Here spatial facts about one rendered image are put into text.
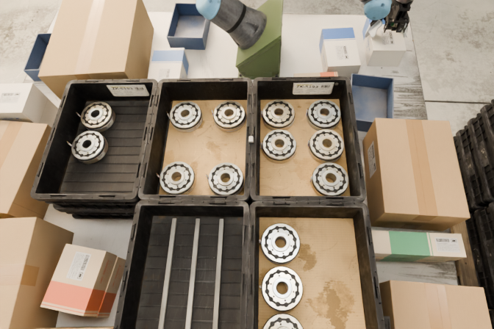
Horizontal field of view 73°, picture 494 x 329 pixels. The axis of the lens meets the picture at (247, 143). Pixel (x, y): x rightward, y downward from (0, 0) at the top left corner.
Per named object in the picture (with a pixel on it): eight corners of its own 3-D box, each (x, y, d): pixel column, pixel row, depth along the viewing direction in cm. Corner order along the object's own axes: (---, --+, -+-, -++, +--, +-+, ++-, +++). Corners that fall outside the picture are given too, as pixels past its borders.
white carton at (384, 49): (362, 29, 142) (367, 12, 134) (391, 29, 141) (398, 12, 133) (367, 66, 133) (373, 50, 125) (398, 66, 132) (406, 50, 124)
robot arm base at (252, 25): (241, 27, 135) (222, 12, 130) (267, 6, 125) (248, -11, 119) (237, 56, 128) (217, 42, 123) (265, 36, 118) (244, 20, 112)
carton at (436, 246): (367, 256, 95) (373, 252, 90) (364, 234, 98) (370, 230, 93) (455, 261, 93) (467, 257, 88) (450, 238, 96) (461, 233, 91)
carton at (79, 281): (79, 248, 99) (65, 243, 93) (117, 255, 98) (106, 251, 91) (56, 307, 92) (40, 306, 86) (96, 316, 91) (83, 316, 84)
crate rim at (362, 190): (253, 81, 107) (252, 77, 105) (348, 81, 105) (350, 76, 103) (250, 203, 89) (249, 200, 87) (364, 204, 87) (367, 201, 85)
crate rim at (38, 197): (71, 84, 111) (67, 79, 109) (160, 83, 109) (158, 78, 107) (33, 201, 93) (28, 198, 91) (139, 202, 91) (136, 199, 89)
